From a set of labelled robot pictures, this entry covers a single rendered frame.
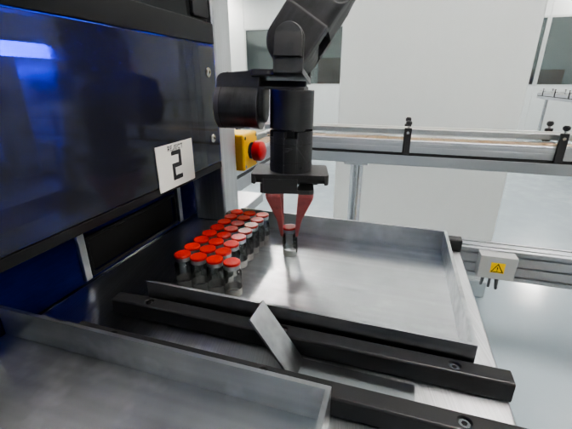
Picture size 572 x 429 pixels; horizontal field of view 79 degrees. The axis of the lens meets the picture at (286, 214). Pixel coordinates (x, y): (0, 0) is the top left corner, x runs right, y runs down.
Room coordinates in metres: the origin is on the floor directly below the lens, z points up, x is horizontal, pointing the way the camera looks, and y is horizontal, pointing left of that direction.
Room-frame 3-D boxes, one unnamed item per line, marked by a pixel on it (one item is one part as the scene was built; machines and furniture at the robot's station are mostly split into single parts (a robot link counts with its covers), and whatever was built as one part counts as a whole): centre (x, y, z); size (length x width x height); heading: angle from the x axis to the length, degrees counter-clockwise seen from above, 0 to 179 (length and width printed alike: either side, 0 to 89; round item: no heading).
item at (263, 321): (0.24, -0.04, 0.91); 0.14 x 0.03 x 0.06; 72
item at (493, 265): (1.12, -0.76, 0.50); 0.12 x 0.05 x 0.09; 73
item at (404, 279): (0.42, -0.04, 0.90); 0.34 x 0.26 x 0.04; 72
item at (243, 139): (0.72, 0.10, 1.00); 0.08 x 0.07 x 0.07; 73
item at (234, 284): (0.37, 0.06, 0.91); 0.02 x 0.02 x 0.05
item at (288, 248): (0.47, -0.01, 0.90); 0.02 x 0.02 x 0.04
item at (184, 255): (0.46, 0.10, 0.91); 0.18 x 0.02 x 0.05; 162
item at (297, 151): (0.47, -0.01, 1.03); 0.10 x 0.07 x 0.07; 87
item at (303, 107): (0.48, 0.00, 1.09); 0.07 x 0.06 x 0.07; 79
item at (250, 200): (0.75, 0.14, 0.87); 0.14 x 0.13 x 0.02; 73
